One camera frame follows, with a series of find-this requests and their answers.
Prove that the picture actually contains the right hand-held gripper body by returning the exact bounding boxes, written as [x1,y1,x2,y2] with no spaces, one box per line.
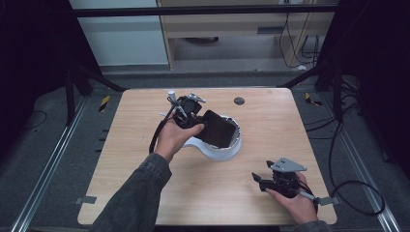
[270,157,308,199]

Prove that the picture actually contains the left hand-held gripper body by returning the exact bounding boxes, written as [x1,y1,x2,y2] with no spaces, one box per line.
[167,92,207,131]

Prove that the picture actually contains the white bowl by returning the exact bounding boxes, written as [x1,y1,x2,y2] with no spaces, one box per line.
[206,114,243,151]

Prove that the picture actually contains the white key stand with pole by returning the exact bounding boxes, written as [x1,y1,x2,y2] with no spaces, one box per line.
[160,89,244,161]

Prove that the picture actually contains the person's left hand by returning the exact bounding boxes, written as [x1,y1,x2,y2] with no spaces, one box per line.
[154,110,206,164]

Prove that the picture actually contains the person's right hand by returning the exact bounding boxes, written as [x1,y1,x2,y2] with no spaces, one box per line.
[265,171,319,225]

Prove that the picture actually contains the grey tape strip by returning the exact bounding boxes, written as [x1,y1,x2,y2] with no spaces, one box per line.
[74,195,98,205]
[313,196,341,207]

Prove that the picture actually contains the yellow black hazard tape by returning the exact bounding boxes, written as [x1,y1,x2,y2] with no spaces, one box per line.
[304,92,323,107]
[98,95,111,113]

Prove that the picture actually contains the light wooden desk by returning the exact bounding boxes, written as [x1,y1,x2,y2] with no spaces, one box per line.
[156,0,340,71]

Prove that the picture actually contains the white cabinet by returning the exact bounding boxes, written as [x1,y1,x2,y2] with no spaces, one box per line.
[68,0,170,67]

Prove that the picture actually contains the black metal stand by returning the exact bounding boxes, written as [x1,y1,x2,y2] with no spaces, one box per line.
[277,61,344,124]
[63,62,129,127]

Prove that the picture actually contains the black horizontal bar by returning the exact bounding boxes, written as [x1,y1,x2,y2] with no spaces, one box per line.
[72,3,339,18]

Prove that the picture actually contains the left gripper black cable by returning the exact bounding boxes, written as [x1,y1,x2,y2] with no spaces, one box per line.
[148,101,179,156]

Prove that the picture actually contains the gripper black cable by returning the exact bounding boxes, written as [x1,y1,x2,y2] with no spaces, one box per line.
[148,101,179,156]
[298,110,387,218]

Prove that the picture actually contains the black floor cables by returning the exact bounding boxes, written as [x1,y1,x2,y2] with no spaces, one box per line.
[304,76,361,141]

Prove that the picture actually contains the aluminium floor rail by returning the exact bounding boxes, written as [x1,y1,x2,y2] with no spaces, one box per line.
[9,96,89,232]
[318,93,402,232]

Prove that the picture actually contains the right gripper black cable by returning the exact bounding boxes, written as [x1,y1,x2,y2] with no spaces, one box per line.
[298,110,387,218]

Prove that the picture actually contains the black cables under desk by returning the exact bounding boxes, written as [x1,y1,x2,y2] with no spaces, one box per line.
[278,11,322,71]

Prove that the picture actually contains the thin black floor cable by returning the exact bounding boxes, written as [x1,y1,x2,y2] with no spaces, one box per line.
[18,109,48,131]

